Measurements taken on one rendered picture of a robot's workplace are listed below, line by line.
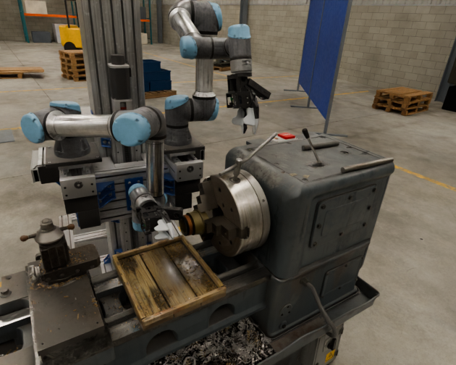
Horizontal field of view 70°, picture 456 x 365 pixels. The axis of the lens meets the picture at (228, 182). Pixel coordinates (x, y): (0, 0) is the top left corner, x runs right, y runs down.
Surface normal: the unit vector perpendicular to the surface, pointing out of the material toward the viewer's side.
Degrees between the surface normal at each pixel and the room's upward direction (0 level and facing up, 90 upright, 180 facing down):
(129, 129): 89
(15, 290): 0
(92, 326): 0
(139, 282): 0
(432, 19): 90
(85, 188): 90
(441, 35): 90
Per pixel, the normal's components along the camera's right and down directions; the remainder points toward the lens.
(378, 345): 0.06, -0.90
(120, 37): 0.44, 0.42
